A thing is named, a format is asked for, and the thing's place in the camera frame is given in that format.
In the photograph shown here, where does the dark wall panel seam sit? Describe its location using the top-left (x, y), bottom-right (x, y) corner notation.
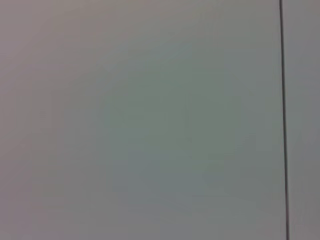
top-left (278, 0), bottom-right (291, 240)

